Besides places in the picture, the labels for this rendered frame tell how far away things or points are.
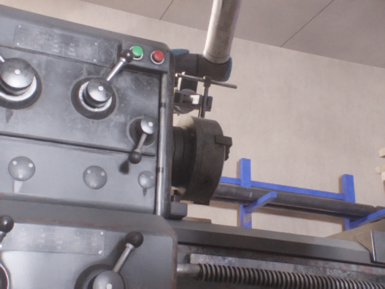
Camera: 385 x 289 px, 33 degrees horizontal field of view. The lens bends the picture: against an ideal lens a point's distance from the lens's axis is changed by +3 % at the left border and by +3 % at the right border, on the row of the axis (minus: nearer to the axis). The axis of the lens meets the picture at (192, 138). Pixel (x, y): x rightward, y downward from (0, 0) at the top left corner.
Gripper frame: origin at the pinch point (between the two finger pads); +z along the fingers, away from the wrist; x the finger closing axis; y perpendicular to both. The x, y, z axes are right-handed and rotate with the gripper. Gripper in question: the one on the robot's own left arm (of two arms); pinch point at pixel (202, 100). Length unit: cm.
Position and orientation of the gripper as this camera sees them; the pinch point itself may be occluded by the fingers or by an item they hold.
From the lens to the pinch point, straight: 191.9
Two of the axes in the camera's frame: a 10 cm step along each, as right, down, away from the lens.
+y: -1.6, 9.9, 0.0
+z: 3.5, 0.6, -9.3
